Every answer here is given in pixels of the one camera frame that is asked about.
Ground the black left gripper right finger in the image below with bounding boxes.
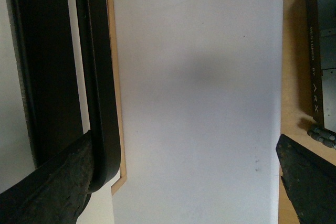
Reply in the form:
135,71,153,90
276,134,335,223

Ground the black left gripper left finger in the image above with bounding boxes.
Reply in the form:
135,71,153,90
1,132,94,223

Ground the white drawer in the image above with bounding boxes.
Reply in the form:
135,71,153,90
1,0,90,191

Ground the wooden two-drawer cabinet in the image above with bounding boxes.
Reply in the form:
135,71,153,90
107,0,127,196

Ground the grey cable bundle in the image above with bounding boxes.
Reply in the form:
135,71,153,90
307,126,336,151

